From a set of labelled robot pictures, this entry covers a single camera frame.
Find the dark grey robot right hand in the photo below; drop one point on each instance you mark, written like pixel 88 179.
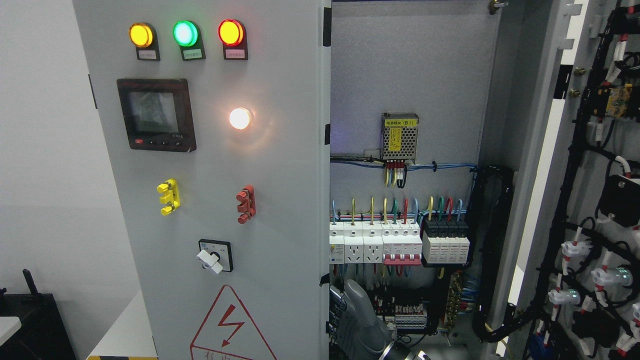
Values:
pixel 353 324

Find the grey cabinet door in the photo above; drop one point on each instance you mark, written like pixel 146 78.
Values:
pixel 560 267
pixel 280 254

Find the row of small relays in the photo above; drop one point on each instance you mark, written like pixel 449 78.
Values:
pixel 390 325

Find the black white surge protector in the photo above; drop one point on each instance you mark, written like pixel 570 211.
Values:
pixel 444 242

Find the red electric warning sticker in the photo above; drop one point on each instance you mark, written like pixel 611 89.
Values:
pixel 228 332

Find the metal mesh power supply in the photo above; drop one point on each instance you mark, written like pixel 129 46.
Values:
pixel 399 136

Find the white glowing indicator lamp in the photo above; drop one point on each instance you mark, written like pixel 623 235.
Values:
pixel 240 118

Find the black digital power meter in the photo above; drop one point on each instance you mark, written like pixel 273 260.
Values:
pixel 157 114

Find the black box lower left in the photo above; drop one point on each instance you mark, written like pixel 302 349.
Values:
pixel 42 334

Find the red indicator lamp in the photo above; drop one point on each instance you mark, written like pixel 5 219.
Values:
pixel 233 37

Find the green indicator lamp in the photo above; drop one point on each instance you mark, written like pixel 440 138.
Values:
pixel 188 36

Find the yellow indicator lamp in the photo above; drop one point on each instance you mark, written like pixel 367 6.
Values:
pixel 145 39

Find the white din rail sockets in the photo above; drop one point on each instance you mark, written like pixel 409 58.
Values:
pixel 358 243

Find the red handled circuit breaker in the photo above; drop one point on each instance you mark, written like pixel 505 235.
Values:
pixel 401 244

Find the white rotary selector switch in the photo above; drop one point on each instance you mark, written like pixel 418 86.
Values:
pixel 215 256

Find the red terminal post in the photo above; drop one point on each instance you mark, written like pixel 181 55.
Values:
pixel 247 204

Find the yellow terminal post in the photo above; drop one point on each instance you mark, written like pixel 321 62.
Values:
pixel 169 196

